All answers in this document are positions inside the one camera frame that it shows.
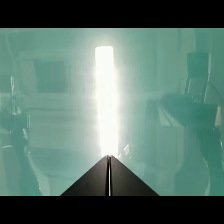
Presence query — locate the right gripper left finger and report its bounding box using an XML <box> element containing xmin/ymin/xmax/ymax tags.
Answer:
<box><xmin>60</xmin><ymin>154</ymin><xmax>109</xmax><ymax>197</ymax></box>

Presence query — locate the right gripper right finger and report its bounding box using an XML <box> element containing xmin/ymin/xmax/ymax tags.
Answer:
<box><xmin>109</xmin><ymin>154</ymin><xmax>160</xmax><ymax>197</ymax></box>

